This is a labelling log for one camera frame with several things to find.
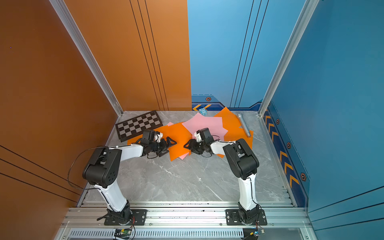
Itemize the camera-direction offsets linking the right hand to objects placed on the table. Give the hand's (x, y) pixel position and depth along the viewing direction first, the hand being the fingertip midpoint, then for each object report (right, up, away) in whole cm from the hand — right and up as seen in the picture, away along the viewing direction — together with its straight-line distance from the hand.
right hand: (187, 147), depth 96 cm
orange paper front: (-5, +8, +10) cm, 13 cm away
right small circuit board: (+32, -36, -27) cm, 56 cm away
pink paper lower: (-3, -5, -4) cm, 7 cm away
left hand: (-8, +2, 0) cm, 9 cm away
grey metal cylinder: (+42, +15, +13) cm, 46 cm away
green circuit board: (-29, -38, -25) cm, 54 cm away
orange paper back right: (+33, +17, +18) cm, 41 cm away
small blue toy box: (+11, +26, +23) cm, 36 cm away
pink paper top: (+8, +17, +17) cm, 26 cm away
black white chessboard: (-38, +14, +11) cm, 42 cm away
